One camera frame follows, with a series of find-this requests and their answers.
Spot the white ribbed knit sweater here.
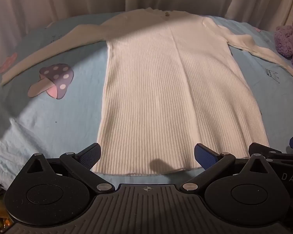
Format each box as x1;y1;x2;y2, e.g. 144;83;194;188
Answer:
0;8;293;176

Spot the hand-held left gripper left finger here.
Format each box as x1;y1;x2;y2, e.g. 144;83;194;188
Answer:
26;143;116;193

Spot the blue mushroom print bed sheet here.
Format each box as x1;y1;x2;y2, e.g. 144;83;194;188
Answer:
0;11;293;191

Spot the purple plush toy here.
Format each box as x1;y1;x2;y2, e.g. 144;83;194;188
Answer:
273;7;293;74

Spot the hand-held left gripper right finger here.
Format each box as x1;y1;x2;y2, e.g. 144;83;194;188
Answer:
181;143;269;192

